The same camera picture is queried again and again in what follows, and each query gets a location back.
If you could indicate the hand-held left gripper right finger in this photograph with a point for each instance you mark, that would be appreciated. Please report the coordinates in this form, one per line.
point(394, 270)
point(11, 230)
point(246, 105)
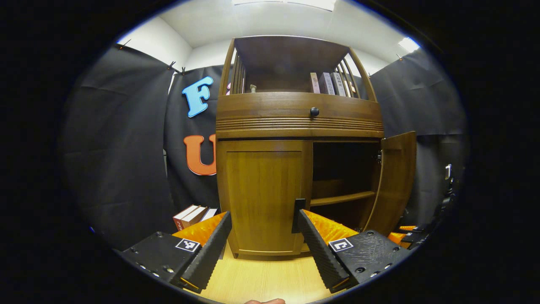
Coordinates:
point(322, 253)

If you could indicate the black round drawer knob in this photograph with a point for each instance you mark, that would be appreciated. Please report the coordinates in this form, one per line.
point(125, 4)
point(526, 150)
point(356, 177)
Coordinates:
point(314, 112)

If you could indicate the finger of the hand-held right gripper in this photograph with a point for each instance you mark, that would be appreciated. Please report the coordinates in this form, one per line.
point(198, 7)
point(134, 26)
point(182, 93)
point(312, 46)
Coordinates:
point(407, 228)
point(398, 240)

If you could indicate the small ceiling light panel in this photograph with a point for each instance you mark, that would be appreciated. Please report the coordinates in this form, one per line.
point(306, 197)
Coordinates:
point(409, 44)

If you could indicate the black backdrop cloth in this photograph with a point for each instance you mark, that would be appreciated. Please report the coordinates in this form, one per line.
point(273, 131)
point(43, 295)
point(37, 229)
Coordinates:
point(122, 147)

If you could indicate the red cover book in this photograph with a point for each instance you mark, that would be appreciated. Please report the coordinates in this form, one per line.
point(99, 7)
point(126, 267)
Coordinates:
point(185, 216)

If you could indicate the white book with dark print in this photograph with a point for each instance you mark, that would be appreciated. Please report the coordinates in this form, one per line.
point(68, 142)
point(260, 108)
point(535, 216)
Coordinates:
point(337, 83)

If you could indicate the wooden double-door shoe cabinet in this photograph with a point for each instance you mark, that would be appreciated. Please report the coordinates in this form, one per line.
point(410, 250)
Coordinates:
point(295, 122)

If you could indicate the blue cover book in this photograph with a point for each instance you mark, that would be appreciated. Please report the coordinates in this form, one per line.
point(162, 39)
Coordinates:
point(209, 214)

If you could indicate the wooden inner cabinet shelf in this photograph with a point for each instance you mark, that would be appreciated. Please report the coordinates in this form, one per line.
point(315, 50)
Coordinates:
point(341, 197)

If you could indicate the wooden cabinet door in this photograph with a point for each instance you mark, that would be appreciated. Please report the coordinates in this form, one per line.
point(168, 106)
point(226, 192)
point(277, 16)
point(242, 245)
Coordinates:
point(394, 181)
point(261, 190)

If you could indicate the large ceiling light panel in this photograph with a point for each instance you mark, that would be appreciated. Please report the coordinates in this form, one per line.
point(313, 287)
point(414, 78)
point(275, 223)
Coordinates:
point(287, 3)

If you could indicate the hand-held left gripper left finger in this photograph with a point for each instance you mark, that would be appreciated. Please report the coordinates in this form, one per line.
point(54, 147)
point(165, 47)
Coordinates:
point(211, 253)

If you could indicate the brown cover book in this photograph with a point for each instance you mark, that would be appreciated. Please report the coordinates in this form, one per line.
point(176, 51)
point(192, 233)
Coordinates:
point(196, 215)

